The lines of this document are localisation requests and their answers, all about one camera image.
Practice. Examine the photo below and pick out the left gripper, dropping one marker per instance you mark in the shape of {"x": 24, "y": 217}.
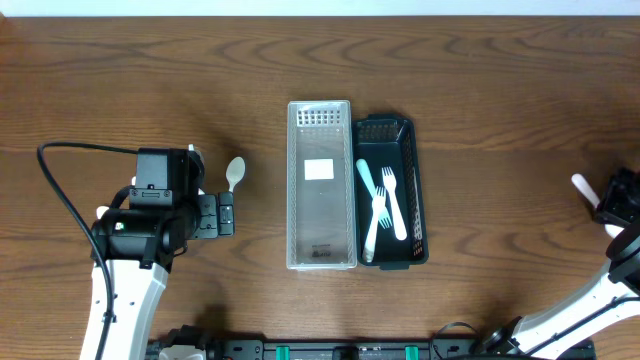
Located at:
{"x": 225, "y": 214}

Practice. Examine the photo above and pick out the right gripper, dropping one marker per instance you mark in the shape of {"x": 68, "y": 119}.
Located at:
{"x": 615, "y": 198}

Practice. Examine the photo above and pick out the white spoon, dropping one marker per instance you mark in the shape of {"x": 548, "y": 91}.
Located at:
{"x": 581, "y": 184}
{"x": 100, "y": 211}
{"x": 235, "y": 172}

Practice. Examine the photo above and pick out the white fork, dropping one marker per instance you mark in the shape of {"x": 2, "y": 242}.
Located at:
{"x": 378, "y": 206}
{"x": 390, "y": 183}

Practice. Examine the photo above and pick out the pale blue plastic fork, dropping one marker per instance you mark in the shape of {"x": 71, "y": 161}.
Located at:
{"x": 384, "y": 218}

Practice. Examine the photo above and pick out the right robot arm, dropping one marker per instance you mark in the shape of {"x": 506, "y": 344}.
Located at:
{"x": 612, "y": 295}

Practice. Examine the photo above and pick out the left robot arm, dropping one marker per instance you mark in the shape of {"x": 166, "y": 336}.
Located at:
{"x": 139, "y": 245}

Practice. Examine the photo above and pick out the clear plastic basket tray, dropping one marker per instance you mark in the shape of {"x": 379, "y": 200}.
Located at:
{"x": 321, "y": 230}

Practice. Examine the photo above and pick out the white label sticker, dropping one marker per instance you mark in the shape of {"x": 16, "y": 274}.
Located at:
{"x": 318, "y": 169}

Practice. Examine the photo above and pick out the black plastic basket tray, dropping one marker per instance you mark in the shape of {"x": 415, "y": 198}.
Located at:
{"x": 389, "y": 140}

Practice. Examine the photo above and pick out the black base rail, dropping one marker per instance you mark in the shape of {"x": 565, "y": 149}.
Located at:
{"x": 190, "y": 342}

